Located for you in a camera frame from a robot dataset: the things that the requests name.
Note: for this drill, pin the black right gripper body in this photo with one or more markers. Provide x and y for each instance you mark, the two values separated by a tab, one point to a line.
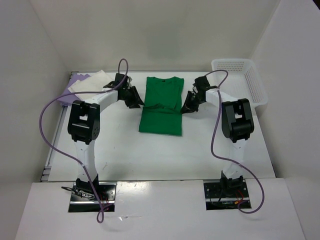
197	101

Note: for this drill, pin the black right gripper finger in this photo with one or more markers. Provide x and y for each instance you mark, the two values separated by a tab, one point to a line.
189	108
188	99

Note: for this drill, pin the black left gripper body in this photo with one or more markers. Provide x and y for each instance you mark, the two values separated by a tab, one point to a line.
129	94

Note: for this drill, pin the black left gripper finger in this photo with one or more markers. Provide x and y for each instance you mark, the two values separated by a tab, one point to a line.
133	103
136	97

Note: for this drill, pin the green garment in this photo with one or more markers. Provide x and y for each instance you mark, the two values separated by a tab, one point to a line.
161	113

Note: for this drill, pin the cream white t-shirt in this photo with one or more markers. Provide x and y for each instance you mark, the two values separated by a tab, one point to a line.
93	83

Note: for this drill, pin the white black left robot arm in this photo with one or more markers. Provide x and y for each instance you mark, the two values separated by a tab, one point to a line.
84	127

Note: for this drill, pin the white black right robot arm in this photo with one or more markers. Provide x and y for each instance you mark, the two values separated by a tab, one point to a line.
236	122

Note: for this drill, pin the white plastic laundry basket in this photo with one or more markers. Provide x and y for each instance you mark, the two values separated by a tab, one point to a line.
243	80

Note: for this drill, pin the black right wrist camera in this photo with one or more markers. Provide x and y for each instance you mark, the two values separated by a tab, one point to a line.
201	85

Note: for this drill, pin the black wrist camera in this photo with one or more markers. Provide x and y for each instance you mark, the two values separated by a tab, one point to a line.
201	85
121	82

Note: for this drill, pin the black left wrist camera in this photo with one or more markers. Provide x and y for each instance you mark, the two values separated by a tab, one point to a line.
121	82

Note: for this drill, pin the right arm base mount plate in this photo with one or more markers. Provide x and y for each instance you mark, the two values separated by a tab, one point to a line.
217	199

